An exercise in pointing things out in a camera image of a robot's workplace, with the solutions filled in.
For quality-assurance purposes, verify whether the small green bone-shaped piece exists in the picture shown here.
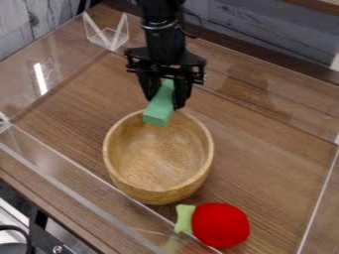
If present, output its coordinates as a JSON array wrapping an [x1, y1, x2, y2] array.
[[174, 204, 196, 233]]

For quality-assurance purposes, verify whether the red plush ball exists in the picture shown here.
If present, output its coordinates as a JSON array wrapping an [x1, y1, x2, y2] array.
[[192, 202, 251, 248]]

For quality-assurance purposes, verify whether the clear acrylic enclosure wall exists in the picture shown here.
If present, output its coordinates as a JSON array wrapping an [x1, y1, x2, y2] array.
[[0, 119, 220, 254]]

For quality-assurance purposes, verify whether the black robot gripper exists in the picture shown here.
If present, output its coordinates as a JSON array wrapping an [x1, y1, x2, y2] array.
[[124, 48, 207, 110]]

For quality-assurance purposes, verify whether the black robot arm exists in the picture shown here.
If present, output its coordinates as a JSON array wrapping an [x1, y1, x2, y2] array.
[[124, 0, 207, 110]]

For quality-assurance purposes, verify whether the light wooden bowl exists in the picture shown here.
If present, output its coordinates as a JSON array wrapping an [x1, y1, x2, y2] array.
[[102, 111, 215, 205]]

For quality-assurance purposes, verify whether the green rectangular block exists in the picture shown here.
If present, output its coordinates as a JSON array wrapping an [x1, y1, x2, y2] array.
[[143, 79, 175, 127]]

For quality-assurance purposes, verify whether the black metal table frame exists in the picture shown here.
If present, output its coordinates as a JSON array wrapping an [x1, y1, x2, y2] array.
[[30, 207, 76, 254]]

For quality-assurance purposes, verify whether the clear acrylic corner bracket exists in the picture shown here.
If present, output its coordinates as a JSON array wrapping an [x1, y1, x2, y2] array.
[[83, 13, 130, 52]]

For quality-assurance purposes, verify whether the black cable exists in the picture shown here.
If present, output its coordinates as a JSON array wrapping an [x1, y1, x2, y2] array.
[[0, 224, 35, 254]]

